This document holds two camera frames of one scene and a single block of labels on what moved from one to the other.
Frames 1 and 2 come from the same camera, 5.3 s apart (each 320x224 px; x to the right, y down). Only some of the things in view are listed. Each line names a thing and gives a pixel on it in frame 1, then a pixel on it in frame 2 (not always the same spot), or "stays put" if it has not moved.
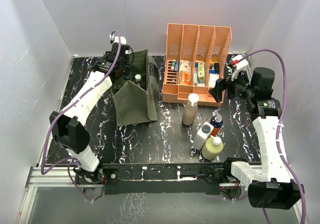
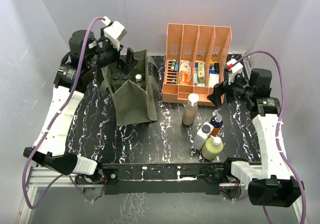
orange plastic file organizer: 197,57 stays put
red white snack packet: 185,73 stays put
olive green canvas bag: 134,98 stays put
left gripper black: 126,67 to 127,66
